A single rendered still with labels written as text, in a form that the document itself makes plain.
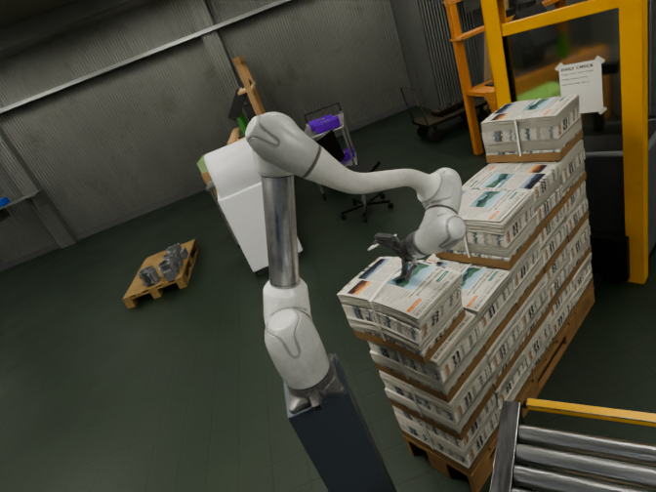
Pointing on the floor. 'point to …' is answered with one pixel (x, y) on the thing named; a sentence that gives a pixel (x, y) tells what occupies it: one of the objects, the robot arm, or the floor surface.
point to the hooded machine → (242, 199)
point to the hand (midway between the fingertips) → (382, 262)
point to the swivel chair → (353, 171)
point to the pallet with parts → (163, 271)
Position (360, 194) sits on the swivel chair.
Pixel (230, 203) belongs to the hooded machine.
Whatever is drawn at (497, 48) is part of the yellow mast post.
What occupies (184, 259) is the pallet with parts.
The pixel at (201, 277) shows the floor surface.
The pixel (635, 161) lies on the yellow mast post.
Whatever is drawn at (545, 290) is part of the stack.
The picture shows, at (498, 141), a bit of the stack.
